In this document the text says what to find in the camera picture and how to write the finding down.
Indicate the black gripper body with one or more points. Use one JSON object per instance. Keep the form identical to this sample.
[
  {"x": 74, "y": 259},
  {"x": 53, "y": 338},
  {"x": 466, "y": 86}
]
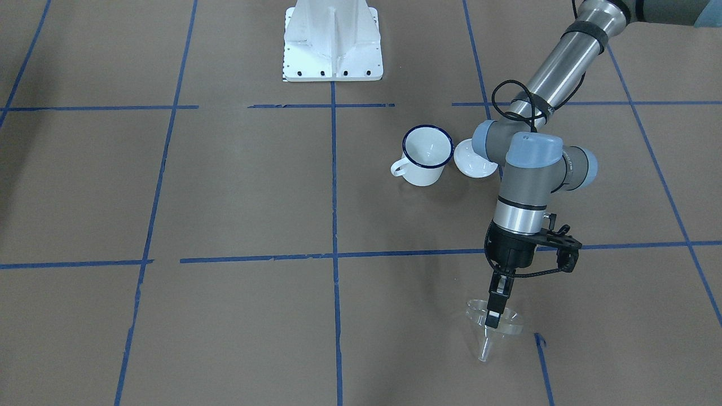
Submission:
[{"x": 512, "y": 250}]

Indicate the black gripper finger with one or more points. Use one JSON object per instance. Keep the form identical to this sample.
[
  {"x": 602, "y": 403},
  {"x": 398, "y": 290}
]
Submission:
[{"x": 499, "y": 292}]

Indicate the clear plastic funnel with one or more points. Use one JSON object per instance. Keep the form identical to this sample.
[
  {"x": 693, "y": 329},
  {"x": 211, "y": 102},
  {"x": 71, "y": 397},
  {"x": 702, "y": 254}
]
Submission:
[{"x": 510, "y": 324}]

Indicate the white cup lid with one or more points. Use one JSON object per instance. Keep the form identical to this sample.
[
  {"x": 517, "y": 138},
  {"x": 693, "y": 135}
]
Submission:
[{"x": 471, "y": 164}]

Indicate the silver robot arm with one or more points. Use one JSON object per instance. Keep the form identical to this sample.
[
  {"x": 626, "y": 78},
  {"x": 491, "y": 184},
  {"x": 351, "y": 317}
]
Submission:
[{"x": 536, "y": 165}]

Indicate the white enamel cup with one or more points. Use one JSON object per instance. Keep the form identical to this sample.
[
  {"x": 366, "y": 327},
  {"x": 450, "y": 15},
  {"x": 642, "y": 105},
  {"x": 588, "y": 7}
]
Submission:
[{"x": 426, "y": 150}]

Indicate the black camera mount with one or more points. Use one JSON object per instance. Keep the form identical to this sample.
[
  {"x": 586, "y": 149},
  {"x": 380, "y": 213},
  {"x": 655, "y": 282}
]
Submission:
[{"x": 567, "y": 248}]

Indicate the white camera stand pillar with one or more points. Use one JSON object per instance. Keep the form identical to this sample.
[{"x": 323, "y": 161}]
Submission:
[{"x": 332, "y": 41}]

